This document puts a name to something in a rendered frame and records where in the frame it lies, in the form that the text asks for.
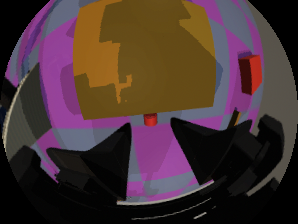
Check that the red rectangular block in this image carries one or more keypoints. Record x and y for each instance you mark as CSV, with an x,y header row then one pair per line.
x,y
250,69

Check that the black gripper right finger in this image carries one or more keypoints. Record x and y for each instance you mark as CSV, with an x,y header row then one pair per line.
x,y
205,148

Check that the red cylindrical rod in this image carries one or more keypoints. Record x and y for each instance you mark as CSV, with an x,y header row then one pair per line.
x,y
150,119

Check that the orange flat bar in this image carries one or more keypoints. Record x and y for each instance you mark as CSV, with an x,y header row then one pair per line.
x,y
234,119

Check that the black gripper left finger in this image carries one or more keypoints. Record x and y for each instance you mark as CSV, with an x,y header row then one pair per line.
x,y
107,163

